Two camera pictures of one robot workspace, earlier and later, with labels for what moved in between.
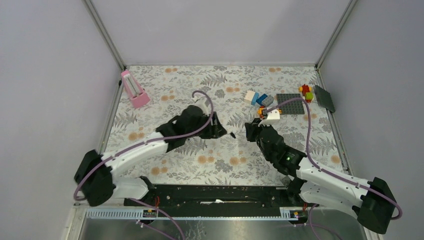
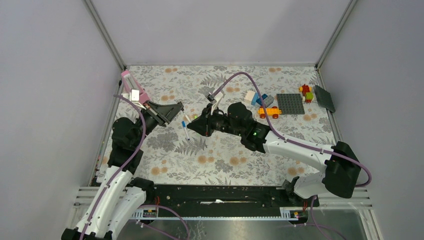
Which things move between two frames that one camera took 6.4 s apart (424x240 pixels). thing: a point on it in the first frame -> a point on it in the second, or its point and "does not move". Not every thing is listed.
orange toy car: [262, 112] does not move
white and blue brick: [251, 97] does not move
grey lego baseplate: [295, 107] does not move
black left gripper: [214, 131] -> [163, 114]
